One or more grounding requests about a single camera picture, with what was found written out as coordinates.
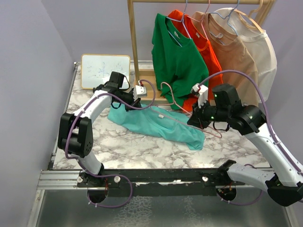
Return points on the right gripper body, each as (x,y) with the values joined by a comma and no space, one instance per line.
(205,114)

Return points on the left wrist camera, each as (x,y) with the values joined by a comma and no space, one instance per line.
(139,92)

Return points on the teal t-shirt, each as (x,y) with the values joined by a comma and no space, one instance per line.
(158,122)

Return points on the orange t-shirt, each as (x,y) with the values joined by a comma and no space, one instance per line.
(205,49)

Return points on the tan t-shirt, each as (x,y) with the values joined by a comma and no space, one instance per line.
(234,56)

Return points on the cream white t-shirt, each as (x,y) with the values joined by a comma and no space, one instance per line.
(261,49)

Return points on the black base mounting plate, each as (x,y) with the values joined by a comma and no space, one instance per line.
(140,182)

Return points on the aluminium rail frame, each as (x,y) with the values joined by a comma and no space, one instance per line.
(161,198)

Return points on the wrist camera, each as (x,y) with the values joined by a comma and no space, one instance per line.
(139,92)
(201,92)

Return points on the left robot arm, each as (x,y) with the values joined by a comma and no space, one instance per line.
(76,131)

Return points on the small whiteboard wooden frame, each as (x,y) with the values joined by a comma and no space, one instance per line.
(96,69)

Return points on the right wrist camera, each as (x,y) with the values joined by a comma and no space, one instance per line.
(201,92)

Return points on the green t-shirt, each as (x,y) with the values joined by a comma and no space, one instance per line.
(177,63)

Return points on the blue wire hanger green shirt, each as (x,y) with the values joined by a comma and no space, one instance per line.
(179,20)

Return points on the wooden hanger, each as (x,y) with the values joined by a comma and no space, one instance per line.
(254,24)

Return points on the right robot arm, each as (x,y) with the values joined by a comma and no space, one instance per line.
(284,184)

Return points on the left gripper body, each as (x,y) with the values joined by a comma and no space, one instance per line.
(128,98)

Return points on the pink wire hanger tan shirt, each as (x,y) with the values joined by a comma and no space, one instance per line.
(202,20)

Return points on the wooden clothes rack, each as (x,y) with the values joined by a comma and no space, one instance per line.
(142,75)

